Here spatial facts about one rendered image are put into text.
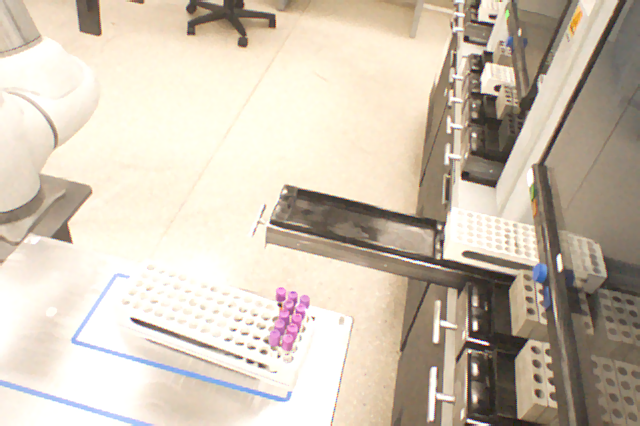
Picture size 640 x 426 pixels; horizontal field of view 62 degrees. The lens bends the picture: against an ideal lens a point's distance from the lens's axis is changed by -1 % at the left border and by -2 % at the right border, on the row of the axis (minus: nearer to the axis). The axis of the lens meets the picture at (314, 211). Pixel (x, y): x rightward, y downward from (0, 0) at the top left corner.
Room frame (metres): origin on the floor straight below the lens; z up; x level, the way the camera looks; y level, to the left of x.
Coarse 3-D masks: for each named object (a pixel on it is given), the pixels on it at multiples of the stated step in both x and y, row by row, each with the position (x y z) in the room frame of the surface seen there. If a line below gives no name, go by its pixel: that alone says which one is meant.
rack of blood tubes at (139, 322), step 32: (128, 288) 0.49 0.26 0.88; (160, 288) 0.51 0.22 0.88; (192, 288) 0.51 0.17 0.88; (224, 288) 0.52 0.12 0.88; (128, 320) 0.45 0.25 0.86; (160, 320) 0.45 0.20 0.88; (192, 320) 0.45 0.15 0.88; (224, 320) 0.47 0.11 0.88; (256, 320) 0.47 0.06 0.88; (192, 352) 0.43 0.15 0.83; (224, 352) 0.44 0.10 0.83; (256, 352) 0.42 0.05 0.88; (288, 384) 0.40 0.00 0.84
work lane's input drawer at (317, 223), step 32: (288, 192) 0.85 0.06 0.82; (320, 192) 0.86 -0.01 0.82; (256, 224) 0.80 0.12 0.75; (288, 224) 0.76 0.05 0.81; (320, 224) 0.78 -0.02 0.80; (352, 224) 0.80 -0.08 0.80; (384, 224) 0.81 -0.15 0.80; (416, 224) 0.83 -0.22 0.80; (352, 256) 0.73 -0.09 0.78; (384, 256) 0.73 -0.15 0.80; (416, 256) 0.73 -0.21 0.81
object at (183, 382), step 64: (64, 256) 0.58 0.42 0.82; (0, 320) 0.44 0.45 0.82; (64, 320) 0.46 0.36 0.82; (320, 320) 0.54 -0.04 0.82; (0, 384) 0.34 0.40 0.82; (64, 384) 0.35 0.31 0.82; (128, 384) 0.37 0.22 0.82; (192, 384) 0.39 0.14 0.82; (256, 384) 0.40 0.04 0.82; (320, 384) 0.42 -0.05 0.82
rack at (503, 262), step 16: (448, 224) 0.80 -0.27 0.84; (464, 224) 0.78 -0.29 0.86; (480, 224) 0.80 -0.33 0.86; (496, 224) 0.80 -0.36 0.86; (512, 224) 0.81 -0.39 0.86; (528, 224) 0.81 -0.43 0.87; (448, 240) 0.75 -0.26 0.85; (464, 240) 0.74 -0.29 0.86; (480, 240) 0.75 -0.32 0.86; (496, 240) 0.76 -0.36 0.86; (512, 240) 0.76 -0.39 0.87; (528, 240) 0.77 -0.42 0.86; (448, 256) 0.73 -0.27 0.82; (464, 256) 0.75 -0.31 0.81; (480, 256) 0.76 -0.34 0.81; (496, 256) 0.72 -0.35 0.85; (512, 256) 0.72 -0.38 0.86; (528, 256) 0.73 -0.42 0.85; (512, 272) 0.72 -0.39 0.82
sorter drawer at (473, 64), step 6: (468, 54) 1.69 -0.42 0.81; (474, 54) 1.68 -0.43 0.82; (468, 60) 1.65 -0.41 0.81; (474, 60) 1.63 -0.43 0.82; (480, 60) 1.62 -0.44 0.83; (468, 66) 1.61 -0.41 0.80; (474, 66) 1.59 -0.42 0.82; (480, 66) 1.62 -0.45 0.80; (450, 72) 1.65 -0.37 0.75; (462, 72) 1.68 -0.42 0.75; (468, 72) 1.57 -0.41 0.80; (474, 72) 1.57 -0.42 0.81; (480, 72) 1.57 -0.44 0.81; (450, 78) 1.61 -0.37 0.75; (456, 78) 1.63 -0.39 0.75; (462, 78) 1.63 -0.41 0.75; (450, 84) 1.58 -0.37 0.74; (462, 84) 1.59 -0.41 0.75
